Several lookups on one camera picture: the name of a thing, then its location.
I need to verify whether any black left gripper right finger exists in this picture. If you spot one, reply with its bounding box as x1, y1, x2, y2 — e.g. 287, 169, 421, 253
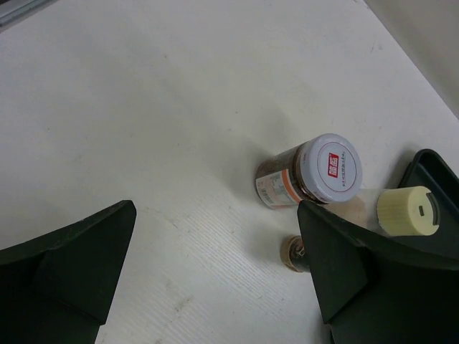
298, 201, 458, 343

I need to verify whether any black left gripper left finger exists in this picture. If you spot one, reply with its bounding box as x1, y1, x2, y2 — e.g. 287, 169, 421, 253
1, 200, 136, 343

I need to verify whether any small black-cap dark bottle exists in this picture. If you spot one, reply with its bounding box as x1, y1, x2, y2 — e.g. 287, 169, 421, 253
280, 235, 310, 273

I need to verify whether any yellow-cap clear spice bottle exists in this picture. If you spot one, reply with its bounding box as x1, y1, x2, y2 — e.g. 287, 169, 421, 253
324, 186, 440, 237

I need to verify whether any white-lid brown spice jar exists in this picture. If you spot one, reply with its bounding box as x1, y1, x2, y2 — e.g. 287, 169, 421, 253
255, 133, 363, 209

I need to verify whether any black plastic tray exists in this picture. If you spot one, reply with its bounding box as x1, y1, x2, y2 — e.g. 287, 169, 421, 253
398, 149, 458, 229

